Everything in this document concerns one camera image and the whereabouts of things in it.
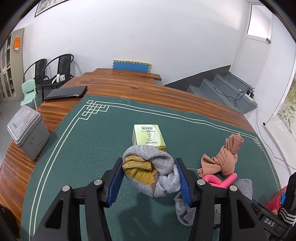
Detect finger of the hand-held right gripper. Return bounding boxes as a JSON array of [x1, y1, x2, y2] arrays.
[[250, 200, 278, 217]]

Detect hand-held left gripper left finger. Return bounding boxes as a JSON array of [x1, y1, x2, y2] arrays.
[[30, 158, 124, 241]]

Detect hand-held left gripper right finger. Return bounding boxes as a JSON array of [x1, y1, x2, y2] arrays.
[[174, 158, 269, 241]]

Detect red cardboard box tray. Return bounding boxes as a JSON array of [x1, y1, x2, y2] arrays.
[[265, 184, 288, 215]]

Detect blue snack packet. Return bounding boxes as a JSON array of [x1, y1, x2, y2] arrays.
[[280, 185, 288, 205]]

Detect grey and mustard sock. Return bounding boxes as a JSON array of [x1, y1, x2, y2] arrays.
[[122, 146, 182, 198]]

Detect pink knotted foam toy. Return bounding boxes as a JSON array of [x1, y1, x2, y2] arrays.
[[202, 173, 237, 189]]

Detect tan knotted stocking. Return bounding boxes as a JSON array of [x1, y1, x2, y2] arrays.
[[197, 133, 244, 178]]

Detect green table mat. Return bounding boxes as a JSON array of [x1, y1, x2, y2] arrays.
[[21, 94, 281, 241]]

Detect yellow-green carton box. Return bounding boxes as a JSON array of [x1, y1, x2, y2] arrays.
[[132, 124, 167, 151]]

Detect grey stairs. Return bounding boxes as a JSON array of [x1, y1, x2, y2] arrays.
[[186, 72, 258, 114]]

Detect grey metal tin box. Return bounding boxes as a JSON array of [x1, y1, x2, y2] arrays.
[[7, 105, 51, 162]]

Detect black laptop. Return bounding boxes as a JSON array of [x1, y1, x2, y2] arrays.
[[44, 86, 88, 101]]

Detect hanging scroll painting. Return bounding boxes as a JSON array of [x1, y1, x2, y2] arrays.
[[262, 67, 296, 135]]

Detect white power strip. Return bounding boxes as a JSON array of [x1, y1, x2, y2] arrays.
[[246, 87, 257, 103]]

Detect blue foam puzzle mat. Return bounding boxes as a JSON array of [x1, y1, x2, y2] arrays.
[[112, 60, 153, 74]]

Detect mint green plastic chair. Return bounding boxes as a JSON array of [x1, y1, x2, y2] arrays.
[[20, 79, 38, 109]]

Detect black armchair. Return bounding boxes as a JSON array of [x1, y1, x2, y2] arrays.
[[42, 54, 75, 98], [23, 59, 50, 93]]

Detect beige upright board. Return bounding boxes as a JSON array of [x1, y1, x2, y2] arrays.
[[10, 28, 25, 100]]

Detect white door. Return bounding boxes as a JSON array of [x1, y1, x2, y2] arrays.
[[230, 3, 273, 77]]

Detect white shelf cabinet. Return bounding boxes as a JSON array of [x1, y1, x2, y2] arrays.
[[0, 38, 14, 102]]

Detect grey wall cable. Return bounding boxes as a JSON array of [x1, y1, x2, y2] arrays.
[[254, 103, 296, 172]]

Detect black cable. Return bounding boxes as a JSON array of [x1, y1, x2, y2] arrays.
[[214, 87, 247, 108]]

